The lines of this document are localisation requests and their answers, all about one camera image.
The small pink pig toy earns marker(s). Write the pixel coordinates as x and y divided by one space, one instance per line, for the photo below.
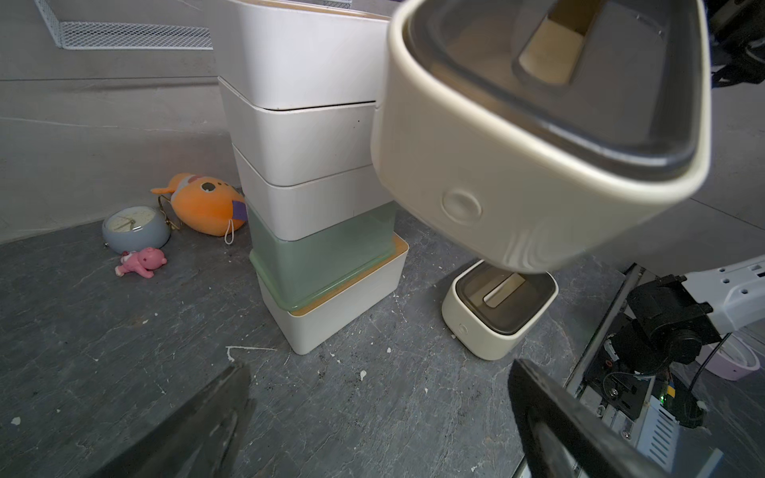
143 262

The white tissue box bamboo lid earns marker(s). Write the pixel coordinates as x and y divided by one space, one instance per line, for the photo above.
292 147

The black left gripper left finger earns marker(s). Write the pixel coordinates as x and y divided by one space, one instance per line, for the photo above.
200 439

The bamboo lid box edge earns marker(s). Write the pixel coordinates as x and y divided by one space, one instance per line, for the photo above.
285 55

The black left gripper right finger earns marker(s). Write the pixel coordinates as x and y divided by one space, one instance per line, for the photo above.
557 432

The white wire mesh basket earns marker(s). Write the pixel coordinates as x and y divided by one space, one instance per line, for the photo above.
116 36

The large bamboo lid tissue box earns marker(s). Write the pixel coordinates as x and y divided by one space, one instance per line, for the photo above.
307 328

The mint green tissue box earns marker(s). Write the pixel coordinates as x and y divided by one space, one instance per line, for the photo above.
296 273

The small grey alarm clock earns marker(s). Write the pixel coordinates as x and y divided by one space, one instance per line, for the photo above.
136 228

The cream box dark lid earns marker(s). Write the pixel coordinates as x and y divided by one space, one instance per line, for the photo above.
491 310
532 132

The white tissue box grey lid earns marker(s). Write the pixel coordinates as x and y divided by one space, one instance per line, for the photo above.
297 211

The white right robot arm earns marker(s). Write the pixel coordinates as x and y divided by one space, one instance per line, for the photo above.
676 315

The orange plush fish toy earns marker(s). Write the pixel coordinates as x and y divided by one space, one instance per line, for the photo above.
206 204

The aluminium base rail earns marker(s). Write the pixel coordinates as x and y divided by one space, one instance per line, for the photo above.
645 411

